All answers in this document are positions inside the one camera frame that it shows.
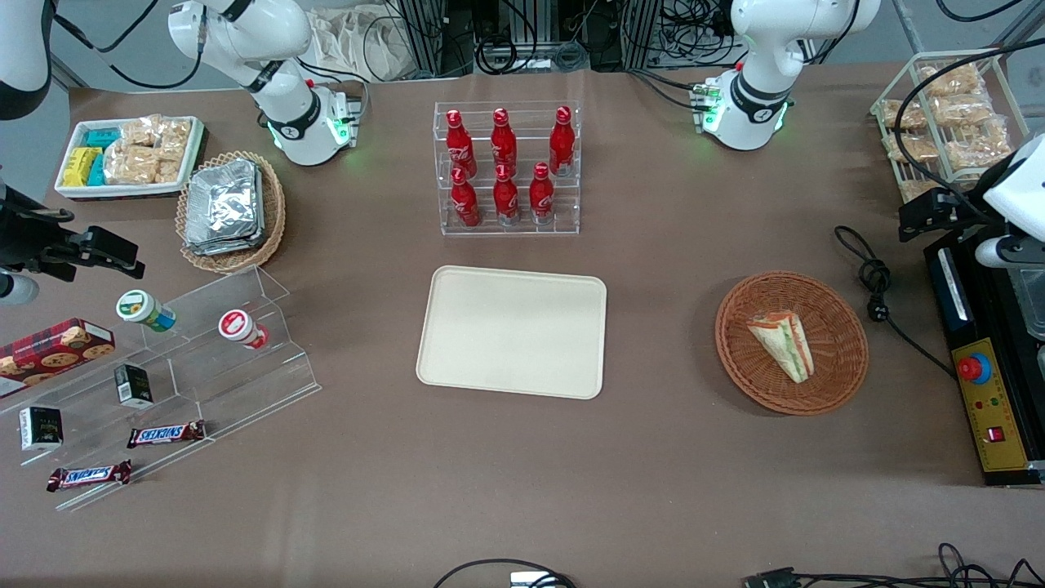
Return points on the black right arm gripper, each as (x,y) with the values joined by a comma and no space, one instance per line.
(31,242)

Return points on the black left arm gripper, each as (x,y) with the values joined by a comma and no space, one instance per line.
(957,210)

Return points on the triangular sandwich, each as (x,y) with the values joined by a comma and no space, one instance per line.
(784,343)

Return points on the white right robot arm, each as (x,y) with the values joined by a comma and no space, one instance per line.
(245,33)

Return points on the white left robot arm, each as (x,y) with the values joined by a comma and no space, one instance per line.
(759,49)

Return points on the white rectangular snack tray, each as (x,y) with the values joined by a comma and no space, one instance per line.
(82,192)

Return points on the metal tray in machine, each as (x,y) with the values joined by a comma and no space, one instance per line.
(1030,302)

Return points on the round brown wicker basket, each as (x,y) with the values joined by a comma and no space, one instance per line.
(833,359)

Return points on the oval tan wicker basket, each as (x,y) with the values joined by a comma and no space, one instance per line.
(273,212)

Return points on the cream plastic tray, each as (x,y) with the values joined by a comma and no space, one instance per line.
(510,331)

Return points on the bagged puffed snack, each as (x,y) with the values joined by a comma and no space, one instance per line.
(918,188)
(918,148)
(963,110)
(980,151)
(951,79)
(910,114)

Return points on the green lid white cup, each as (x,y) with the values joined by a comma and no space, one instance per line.
(139,309)

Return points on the teal snack pack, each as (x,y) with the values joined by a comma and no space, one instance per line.
(97,171)
(102,138)

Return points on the clear rice cracker bag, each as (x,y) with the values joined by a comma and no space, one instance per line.
(176,137)
(140,131)
(131,165)
(169,171)

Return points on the yellow snack pack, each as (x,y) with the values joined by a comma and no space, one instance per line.
(79,167)

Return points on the red cookie box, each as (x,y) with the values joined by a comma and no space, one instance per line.
(57,351)

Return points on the silver foil pack stack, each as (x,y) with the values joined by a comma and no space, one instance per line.
(224,208)

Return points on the small black box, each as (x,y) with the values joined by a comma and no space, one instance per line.
(133,386)
(41,429)

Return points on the red lid white cup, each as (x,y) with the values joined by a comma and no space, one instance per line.
(238,327)

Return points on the clear stepped acrylic display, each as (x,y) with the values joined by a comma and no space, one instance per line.
(245,384)

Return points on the brown Snickers bar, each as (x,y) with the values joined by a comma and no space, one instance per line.
(88,476)
(166,434)

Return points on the black sealing machine yellow panel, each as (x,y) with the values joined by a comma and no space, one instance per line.
(992,408)

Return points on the beige cloth bag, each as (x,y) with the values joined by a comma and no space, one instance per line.
(351,41)

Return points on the red cola bottle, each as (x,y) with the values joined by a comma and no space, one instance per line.
(562,143)
(541,198)
(465,202)
(504,143)
(506,200)
(460,147)

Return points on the clear acrylic bottle rack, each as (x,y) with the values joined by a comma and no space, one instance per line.
(522,229)

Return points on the small white device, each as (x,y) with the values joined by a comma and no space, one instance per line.
(531,580)

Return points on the black aluminium frame leg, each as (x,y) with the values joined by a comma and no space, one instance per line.
(424,37)
(641,33)

